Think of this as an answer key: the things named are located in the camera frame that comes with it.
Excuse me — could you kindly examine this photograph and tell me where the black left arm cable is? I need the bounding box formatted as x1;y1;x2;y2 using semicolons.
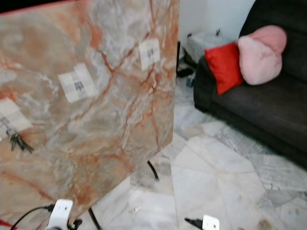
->
10;205;53;230

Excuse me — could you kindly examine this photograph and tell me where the pink plush cushion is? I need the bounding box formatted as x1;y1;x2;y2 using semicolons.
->
237;25;288;86

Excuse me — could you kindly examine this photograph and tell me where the grey marble side table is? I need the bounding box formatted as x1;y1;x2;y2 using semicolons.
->
185;30;224;63

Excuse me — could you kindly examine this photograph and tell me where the white taped wall hook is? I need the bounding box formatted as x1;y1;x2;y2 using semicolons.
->
58;63;98;104
139;39;161;71
0;98;33;134

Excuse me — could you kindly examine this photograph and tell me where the black panel stand leg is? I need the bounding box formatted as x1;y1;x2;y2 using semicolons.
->
147;160;160;182
89;208;102;230

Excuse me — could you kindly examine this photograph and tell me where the orange veined marble panel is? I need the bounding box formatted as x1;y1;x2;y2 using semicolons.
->
0;0;179;230

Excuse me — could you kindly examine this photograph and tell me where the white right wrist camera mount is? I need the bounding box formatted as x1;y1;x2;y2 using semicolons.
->
201;215;220;230

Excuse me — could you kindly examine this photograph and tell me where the dark grey fabric sofa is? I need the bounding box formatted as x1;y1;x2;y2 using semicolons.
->
193;0;307;169

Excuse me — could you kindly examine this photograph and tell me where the dark metal key bunch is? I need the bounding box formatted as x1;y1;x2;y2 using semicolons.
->
7;128;35;154

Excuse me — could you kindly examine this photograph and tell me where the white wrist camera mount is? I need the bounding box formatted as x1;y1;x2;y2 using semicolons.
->
47;199;74;230
201;215;220;230

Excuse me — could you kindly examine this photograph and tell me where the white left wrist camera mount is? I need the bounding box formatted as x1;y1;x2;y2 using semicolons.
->
47;199;74;230

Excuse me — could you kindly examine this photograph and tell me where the red cushion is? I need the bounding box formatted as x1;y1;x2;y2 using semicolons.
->
204;42;244;95

